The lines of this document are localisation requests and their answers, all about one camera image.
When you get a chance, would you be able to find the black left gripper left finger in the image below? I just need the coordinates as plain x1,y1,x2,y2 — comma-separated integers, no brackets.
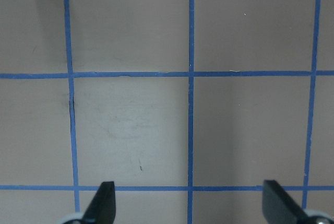
82,182,116,224

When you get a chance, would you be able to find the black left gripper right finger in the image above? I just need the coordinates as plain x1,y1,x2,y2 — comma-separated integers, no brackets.
262,180,308,224

